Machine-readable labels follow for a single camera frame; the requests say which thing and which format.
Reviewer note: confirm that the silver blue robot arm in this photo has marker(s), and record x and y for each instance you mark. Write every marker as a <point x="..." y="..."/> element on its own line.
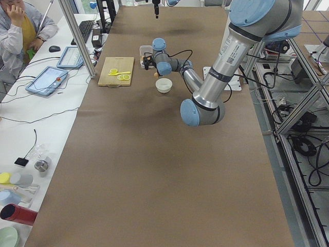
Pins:
<point x="250" y="22"/>
<point x="223" y="3"/>

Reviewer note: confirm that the seated person grey jacket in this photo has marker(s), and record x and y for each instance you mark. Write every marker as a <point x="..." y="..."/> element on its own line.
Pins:
<point x="23" y="30"/>

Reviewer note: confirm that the blue teach pendant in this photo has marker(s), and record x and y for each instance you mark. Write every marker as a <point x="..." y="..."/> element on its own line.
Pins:
<point x="47" y="81"/>
<point x="70" y="58"/>

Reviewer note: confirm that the yellow plastic knife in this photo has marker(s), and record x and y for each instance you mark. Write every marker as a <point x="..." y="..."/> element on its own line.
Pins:
<point x="119" y="73"/>

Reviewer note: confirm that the bamboo cutting board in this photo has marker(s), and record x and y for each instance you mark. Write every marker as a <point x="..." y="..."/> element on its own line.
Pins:
<point x="123" y="64"/>

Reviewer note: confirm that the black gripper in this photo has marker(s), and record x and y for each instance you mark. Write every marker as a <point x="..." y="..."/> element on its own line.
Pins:
<point x="147" y="62"/>
<point x="156" y="7"/>

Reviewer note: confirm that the blue teach pendant far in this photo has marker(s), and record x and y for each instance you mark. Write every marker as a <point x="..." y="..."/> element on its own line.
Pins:
<point x="70" y="58"/>

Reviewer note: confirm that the lemon slice by blade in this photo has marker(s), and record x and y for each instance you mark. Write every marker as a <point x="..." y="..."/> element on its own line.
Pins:
<point x="113" y="71"/>

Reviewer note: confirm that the yellow cup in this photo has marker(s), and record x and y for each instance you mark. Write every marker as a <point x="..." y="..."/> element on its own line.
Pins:
<point x="5" y="178"/>

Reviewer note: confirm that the white ceramic bowl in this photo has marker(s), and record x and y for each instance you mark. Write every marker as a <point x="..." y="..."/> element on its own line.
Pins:
<point x="163" y="85"/>

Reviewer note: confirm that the black power adapter box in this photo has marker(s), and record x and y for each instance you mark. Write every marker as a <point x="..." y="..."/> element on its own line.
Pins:
<point x="97" y="38"/>

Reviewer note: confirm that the clear plastic egg box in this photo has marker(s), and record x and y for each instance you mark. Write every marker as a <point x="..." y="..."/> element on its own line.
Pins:
<point x="144" y="51"/>

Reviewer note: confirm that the red thermos bottle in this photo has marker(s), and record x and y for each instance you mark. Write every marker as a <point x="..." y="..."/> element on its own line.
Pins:
<point x="18" y="214"/>

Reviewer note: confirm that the grey cup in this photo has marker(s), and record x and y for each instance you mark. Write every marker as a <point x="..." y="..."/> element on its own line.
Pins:
<point x="21" y="180"/>

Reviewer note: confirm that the black computer mouse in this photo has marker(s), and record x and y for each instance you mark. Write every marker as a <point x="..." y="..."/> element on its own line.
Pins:
<point x="54" y="48"/>

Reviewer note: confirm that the black keyboard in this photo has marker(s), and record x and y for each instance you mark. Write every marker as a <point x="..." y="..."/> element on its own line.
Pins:
<point x="85" y="28"/>

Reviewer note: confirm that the small black square pad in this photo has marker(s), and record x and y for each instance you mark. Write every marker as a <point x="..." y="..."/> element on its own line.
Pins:
<point x="21" y="162"/>

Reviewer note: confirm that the light blue cup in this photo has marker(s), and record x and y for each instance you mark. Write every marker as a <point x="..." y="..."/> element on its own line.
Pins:
<point x="9" y="197"/>

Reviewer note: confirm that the lemon slice near handle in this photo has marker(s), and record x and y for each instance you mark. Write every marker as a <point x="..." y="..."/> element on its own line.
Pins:
<point x="126" y="77"/>

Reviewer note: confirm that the steel cylinder cup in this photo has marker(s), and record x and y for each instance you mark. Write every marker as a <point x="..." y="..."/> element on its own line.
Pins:
<point x="43" y="166"/>

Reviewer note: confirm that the green bowl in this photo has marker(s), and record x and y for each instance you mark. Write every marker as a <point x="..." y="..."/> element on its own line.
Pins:
<point x="9" y="237"/>

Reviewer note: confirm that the aluminium frame post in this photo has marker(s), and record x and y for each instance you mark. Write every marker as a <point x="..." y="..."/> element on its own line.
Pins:
<point x="73" y="26"/>

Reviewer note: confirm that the blue teach pendant near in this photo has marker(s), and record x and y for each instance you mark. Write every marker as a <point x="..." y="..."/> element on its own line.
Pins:
<point x="47" y="81"/>

